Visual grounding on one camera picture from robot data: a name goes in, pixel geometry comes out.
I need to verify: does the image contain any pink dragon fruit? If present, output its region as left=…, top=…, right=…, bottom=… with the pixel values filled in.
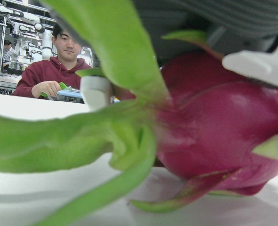
left=0, top=0, right=278, bottom=226

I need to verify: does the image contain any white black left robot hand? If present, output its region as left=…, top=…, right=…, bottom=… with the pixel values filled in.
left=39, top=0, right=278, bottom=112

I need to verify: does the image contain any teach pendant with red button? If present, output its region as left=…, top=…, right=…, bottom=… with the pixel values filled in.
left=47, top=87, right=86, bottom=104

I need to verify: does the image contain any person in maroon hoodie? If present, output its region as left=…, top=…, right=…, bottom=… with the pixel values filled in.
left=11, top=22, right=136, bottom=101

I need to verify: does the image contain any person in white shirt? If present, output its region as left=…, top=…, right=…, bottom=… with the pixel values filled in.
left=1, top=40, right=16, bottom=70

